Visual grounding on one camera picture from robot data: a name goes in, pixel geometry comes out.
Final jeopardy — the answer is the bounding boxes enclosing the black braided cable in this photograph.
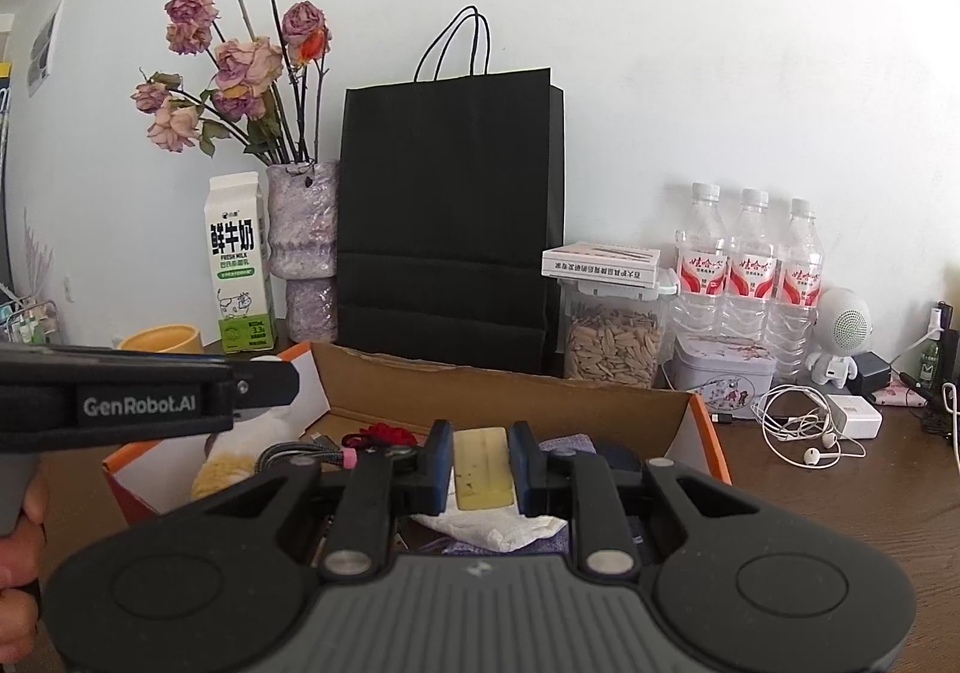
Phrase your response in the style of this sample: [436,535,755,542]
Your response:
[255,433,361,475]

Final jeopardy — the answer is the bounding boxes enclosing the white wired earphones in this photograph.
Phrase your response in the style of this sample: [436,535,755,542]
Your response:
[750,384,871,470]

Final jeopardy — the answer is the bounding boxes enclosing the white robot speaker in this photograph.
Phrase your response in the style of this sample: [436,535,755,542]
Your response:
[806,286,875,387]

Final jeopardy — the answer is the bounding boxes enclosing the pink floral case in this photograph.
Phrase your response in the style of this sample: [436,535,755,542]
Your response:
[874,380,938,408]

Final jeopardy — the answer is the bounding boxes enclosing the wall poster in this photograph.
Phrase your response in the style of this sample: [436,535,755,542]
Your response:
[26,0,65,98]

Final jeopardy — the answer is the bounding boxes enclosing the metal wire rack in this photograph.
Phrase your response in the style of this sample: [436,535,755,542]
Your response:
[0,294,61,348]

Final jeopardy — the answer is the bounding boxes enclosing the orange cardboard box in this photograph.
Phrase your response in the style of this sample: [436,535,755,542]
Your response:
[103,340,732,546]

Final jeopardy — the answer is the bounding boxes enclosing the purple mottled vase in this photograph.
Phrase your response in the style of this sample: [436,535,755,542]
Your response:
[266,158,340,345]

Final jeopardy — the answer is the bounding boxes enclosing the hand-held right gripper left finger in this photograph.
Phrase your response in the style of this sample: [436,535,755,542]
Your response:
[199,418,456,584]

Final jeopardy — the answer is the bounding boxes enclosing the white square charger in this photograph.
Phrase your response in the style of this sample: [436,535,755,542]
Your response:
[827,394,884,440]

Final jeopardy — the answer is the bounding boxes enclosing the purple linen cloth bag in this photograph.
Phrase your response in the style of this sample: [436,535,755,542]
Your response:
[442,433,642,558]

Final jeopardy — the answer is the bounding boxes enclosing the white tissue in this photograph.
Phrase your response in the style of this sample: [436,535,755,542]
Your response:
[411,508,567,554]

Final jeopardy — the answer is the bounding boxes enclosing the yellow white plush toy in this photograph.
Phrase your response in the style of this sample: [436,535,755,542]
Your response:
[191,410,301,501]

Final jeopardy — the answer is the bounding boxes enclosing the purple dried plant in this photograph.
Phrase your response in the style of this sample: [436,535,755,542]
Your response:
[19,208,57,299]

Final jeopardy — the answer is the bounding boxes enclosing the flat white printed box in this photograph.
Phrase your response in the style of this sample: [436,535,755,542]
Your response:
[541,241,662,282]

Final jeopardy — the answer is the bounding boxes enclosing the yellow ceramic mug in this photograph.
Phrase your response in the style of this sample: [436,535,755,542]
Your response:
[116,324,205,355]

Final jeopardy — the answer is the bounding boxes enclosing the dried pink rose bouquet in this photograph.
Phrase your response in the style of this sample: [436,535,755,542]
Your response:
[131,0,332,167]

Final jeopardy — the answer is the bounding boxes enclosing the dark blue pouch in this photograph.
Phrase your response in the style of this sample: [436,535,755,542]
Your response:
[592,442,646,475]

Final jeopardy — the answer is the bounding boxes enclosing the clear seed container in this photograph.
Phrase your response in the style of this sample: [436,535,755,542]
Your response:
[559,271,676,387]

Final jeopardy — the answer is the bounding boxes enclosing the black upright device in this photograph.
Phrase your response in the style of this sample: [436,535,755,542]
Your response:
[934,301,960,389]

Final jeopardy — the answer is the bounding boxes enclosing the black paper bag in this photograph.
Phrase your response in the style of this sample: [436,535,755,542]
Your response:
[336,5,565,374]

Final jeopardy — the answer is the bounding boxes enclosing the black power adapter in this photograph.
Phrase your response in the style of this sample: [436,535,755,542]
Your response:
[855,350,892,398]

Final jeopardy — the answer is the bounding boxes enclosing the white green milk carton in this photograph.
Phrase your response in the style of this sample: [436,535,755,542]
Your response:
[205,170,275,354]

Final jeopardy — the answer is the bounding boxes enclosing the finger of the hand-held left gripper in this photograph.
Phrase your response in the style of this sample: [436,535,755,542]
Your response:
[225,358,301,411]

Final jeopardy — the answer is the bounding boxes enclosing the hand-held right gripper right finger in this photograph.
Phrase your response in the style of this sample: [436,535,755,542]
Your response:
[508,420,762,584]

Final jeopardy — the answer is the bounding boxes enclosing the printed tin box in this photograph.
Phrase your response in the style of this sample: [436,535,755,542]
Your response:
[670,334,779,413]

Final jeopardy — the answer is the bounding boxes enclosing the person's left hand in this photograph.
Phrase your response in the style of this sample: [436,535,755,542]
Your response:
[0,474,57,673]

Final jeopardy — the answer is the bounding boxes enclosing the red fabric rose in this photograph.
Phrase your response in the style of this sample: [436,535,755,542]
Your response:
[341,421,413,453]

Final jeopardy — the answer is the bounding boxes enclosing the yellow soap bar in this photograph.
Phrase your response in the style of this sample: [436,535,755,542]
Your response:
[452,425,518,510]

